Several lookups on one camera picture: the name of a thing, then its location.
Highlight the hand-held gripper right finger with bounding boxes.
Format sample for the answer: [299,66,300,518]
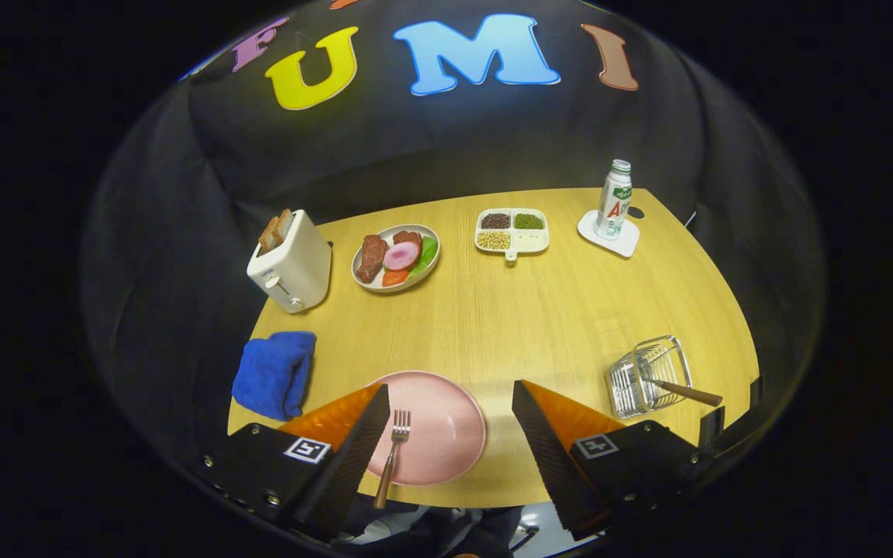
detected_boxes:
[512,379,715,542]

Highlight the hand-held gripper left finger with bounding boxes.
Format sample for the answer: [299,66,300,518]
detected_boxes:
[202,382,391,543]

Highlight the wooden-handled metal fork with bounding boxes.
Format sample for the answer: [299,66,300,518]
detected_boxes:
[373,410,412,510]

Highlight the wooden-handled metal spoon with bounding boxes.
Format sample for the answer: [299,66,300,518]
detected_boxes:
[640,377,724,408]

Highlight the pink round plate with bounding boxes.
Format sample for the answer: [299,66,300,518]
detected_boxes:
[365,370,488,487]

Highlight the blue towel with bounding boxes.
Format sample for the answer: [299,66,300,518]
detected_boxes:
[231,332,317,422]

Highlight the grey oval food plate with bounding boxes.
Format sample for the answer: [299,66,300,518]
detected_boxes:
[351,224,441,293]

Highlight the white toaster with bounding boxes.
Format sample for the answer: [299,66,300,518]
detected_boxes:
[247,209,333,314]

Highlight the brown steak piece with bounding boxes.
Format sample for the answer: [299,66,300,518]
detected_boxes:
[357,235,388,283]

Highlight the pink ham slice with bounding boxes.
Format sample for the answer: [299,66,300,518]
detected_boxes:
[384,241,422,271]

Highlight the white square coaster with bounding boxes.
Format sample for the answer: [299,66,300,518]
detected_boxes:
[578,209,640,259]

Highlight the white divided bean tray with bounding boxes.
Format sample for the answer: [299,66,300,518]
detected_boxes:
[475,208,550,263]

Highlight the brown toast slices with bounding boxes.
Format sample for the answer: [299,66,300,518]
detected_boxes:
[258,208,295,253]

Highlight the white drink bottle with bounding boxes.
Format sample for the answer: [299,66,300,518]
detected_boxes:
[594,159,633,239]

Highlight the metal wire basket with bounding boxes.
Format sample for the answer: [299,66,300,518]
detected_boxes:
[606,335,694,420]

